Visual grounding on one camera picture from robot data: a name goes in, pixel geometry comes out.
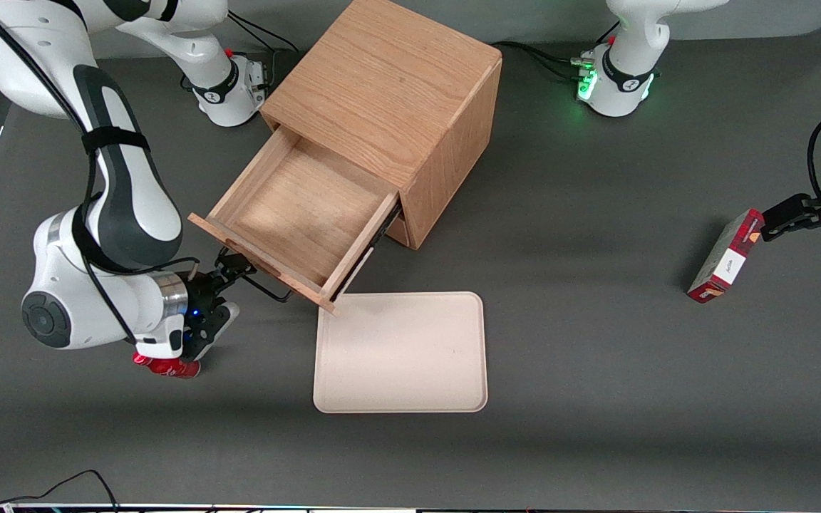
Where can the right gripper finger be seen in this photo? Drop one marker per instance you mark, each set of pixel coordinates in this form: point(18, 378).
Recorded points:
point(226, 262)
point(241, 274)

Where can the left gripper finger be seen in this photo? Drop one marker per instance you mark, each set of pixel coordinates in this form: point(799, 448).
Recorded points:
point(801, 208)
point(772, 230)

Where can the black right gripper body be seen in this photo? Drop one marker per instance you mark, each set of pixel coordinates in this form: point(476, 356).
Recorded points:
point(203, 291)

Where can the wooden drawer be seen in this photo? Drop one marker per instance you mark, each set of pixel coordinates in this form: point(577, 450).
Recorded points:
point(303, 206)

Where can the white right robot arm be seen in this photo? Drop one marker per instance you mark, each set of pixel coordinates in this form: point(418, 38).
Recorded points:
point(125, 199)

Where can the red and white box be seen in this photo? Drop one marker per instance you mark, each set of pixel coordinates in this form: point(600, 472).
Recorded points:
point(727, 260)

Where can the red bottle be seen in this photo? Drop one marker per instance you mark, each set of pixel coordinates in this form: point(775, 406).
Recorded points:
point(172, 368)

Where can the beige rectangular tray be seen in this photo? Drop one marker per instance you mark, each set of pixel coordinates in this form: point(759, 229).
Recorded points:
point(403, 356)

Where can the wooden cabinet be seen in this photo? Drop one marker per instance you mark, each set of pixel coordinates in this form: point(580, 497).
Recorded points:
point(382, 78)

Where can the black drawer slide rail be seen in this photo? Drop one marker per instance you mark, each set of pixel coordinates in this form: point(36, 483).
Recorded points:
point(366, 249)

